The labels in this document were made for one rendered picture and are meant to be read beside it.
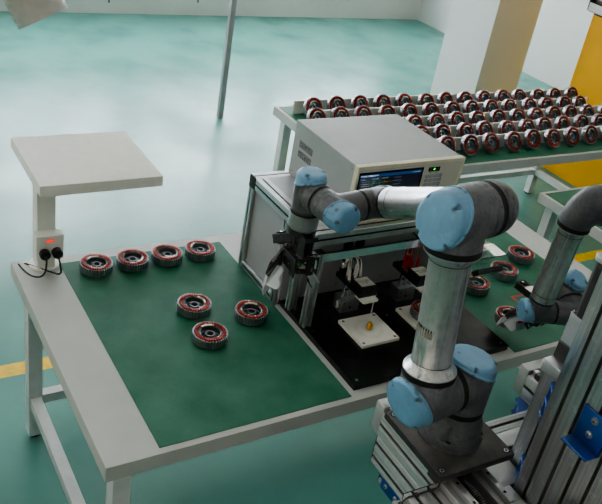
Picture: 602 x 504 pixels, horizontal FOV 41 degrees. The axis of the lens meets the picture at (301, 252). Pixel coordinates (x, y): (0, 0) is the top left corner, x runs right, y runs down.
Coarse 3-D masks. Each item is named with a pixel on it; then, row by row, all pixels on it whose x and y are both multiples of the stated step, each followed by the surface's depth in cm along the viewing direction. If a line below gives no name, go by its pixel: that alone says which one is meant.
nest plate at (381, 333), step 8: (344, 320) 268; (352, 320) 268; (360, 320) 269; (368, 320) 270; (376, 320) 271; (344, 328) 265; (352, 328) 264; (360, 328) 265; (376, 328) 267; (384, 328) 267; (352, 336) 261; (360, 336) 261; (368, 336) 262; (376, 336) 263; (384, 336) 263; (392, 336) 264; (360, 344) 258; (368, 344) 258; (376, 344) 260
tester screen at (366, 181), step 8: (360, 176) 246; (368, 176) 248; (376, 176) 250; (384, 176) 252; (392, 176) 253; (400, 176) 255; (408, 176) 257; (416, 176) 259; (360, 184) 248; (368, 184) 250; (376, 184) 252; (384, 184) 253; (392, 184) 255; (400, 184) 257; (408, 184) 259; (416, 184) 261
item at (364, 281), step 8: (336, 272) 272; (352, 272) 273; (344, 280) 268; (352, 280) 265; (360, 280) 265; (368, 280) 265; (344, 288) 271; (352, 288) 265; (360, 288) 261; (368, 288) 262; (376, 288) 264; (360, 296) 262; (368, 296) 264
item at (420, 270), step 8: (400, 264) 283; (400, 272) 281; (408, 272) 278; (416, 272) 275; (424, 272) 276; (400, 280) 284; (408, 280) 286; (416, 280) 274; (424, 280) 275; (416, 288) 275
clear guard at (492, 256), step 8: (416, 232) 269; (488, 248) 268; (496, 248) 269; (488, 256) 263; (496, 256) 264; (504, 256) 265; (472, 264) 258; (480, 264) 260; (488, 264) 261; (496, 264) 263; (504, 264) 265; (496, 272) 262; (504, 272) 264; (472, 280) 256; (480, 280) 258; (488, 280) 260; (496, 280) 261
